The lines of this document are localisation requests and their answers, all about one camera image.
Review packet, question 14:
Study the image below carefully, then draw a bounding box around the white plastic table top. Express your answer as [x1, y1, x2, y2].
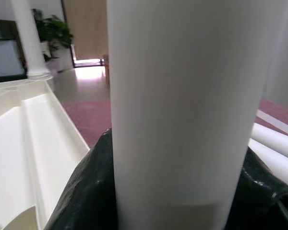
[0, 77, 91, 230]

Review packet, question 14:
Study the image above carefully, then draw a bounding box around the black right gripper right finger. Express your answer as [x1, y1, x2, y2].
[227, 146, 288, 230]

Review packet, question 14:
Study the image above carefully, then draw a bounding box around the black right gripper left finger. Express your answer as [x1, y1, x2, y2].
[44, 128, 119, 230]

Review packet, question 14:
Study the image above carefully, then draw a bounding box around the green potted plant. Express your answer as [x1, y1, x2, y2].
[32, 8, 74, 61]

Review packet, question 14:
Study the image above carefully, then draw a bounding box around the white black-framed box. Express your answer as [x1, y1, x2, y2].
[0, 38, 24, 77]

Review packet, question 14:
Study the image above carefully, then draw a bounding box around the long white tape strip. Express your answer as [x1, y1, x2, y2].
[256, 109, 288, 140]

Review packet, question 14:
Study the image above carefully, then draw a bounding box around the beige curtain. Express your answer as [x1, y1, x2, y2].
[62, 0, 109, 61]

